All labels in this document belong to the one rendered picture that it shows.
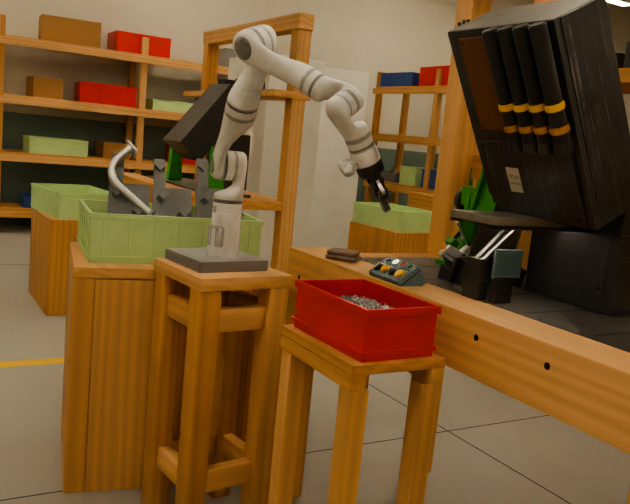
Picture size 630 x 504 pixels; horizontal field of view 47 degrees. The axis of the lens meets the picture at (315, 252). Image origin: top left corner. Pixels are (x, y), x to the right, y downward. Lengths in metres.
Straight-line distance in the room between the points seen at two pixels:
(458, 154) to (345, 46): 7.63
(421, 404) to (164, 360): 0.97
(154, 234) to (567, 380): 1.52
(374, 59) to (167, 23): 3.02
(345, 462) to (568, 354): 0.53
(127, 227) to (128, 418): 0.66
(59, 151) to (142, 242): 5.79
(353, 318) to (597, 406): 0.53
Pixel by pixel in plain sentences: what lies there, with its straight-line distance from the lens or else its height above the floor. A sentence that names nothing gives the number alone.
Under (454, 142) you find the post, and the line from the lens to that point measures 2.77.
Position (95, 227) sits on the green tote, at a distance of 2.55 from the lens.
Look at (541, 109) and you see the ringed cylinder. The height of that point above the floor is 1.39.
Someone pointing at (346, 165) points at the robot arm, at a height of 1.21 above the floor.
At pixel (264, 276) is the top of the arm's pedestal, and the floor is 0.85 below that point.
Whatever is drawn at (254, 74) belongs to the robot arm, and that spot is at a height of 1.43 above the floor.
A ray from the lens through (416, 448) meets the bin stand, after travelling 1.78.
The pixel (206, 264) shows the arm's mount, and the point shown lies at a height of 0.88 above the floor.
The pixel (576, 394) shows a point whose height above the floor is 0.82.
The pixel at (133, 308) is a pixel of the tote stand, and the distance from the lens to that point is 2.53.
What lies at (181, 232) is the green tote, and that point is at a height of 0.91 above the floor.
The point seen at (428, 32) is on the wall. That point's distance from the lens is 11.17.
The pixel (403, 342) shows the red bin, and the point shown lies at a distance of 1.67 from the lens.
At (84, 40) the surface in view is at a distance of 8.40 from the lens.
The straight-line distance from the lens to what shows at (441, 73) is 8.53.
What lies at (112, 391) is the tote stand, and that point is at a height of 0.36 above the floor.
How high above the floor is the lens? 1.27
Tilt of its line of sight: 9 degrees down
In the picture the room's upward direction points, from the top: 6 degrees clockwise
